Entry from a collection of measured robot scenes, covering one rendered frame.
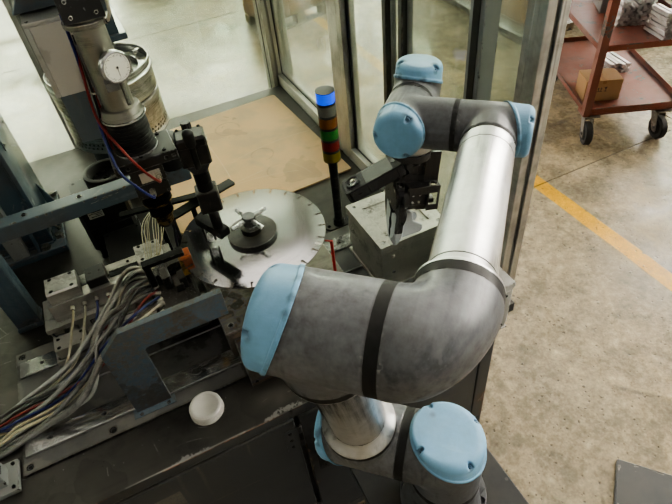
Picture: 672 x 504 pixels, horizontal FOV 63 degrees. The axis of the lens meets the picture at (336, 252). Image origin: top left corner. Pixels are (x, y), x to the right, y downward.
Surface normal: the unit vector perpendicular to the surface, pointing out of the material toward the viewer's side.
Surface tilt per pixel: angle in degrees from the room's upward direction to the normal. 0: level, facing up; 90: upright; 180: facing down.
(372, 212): 0
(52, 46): 90
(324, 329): 38
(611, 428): 0
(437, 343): 45
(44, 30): 90
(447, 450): 7
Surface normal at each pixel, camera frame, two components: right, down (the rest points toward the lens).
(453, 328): 0.37, -0.26
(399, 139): -0.30, 0.61
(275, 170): -0.09, -0.72
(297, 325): -0.24, -0.17
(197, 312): 0.44, 0.60
